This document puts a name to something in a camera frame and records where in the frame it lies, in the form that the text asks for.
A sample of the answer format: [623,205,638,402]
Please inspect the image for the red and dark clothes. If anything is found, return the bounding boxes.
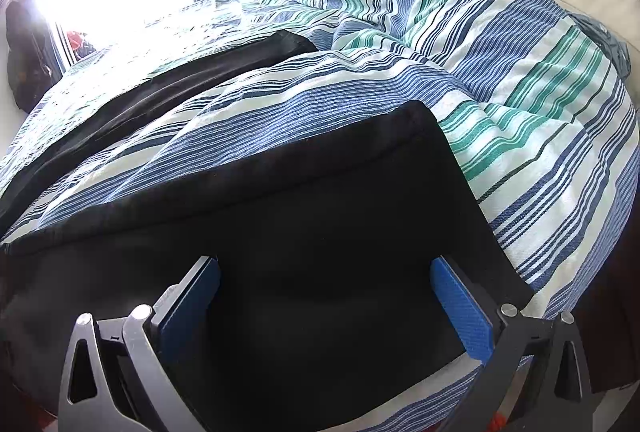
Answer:
[65,31,98,60]

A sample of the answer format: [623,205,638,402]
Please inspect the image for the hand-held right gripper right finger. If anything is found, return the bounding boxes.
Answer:
[430,255,596,432]

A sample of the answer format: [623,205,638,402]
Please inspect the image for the black pants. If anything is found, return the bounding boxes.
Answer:
[0,31,536,432]

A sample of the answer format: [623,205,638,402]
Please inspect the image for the grey blue cloth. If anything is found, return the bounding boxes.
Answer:
[570,12,633,78]

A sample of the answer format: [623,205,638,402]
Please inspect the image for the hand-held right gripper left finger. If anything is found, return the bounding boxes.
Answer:
[57,255,222,432]

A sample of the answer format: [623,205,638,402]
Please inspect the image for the blue green striped blanket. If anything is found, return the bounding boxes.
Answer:
[0,0,640,432]

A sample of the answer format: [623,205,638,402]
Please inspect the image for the black hanging bag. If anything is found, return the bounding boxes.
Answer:
[5,0,63,113]

